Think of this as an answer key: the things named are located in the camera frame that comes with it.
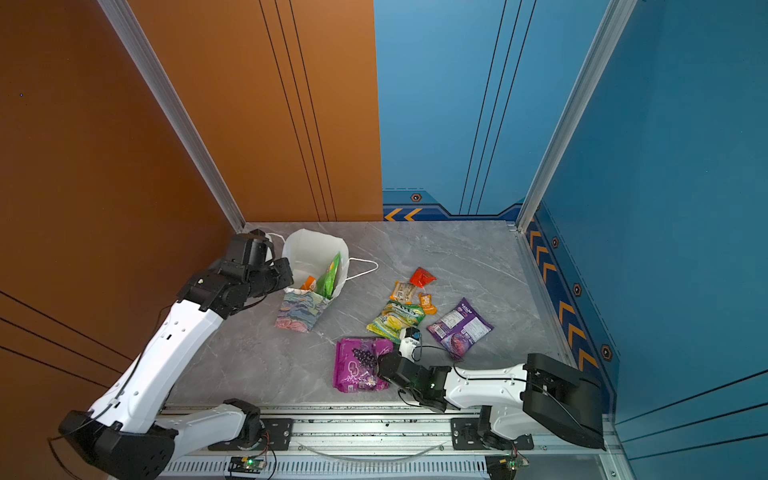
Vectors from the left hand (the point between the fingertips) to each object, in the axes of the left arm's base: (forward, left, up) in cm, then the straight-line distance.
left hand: (294, 268), depth 75 cm
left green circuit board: (-39, +8, -27) cm, 48 cm away
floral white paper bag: (+10, -1, -6) cm, 12 cm away
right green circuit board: (-38, -54, -25) cm, 70 cm away
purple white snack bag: (-5, -46, -23) cm, 51 cm away
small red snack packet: (+13, -35, -21) cm, 43 cm away
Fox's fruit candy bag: (+3, -1, -12) cm, 13 cm away
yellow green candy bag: (-3, -26, -21) cm, 33 cm away
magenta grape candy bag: (-18, -16, -18) cm, 30 cm away
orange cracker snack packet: (+7, -30, -23) cm, 39 cm away
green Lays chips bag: (+1, -7, -8) cm, 11 cm away
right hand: (-17, -20, -22) cm, 34 cm away
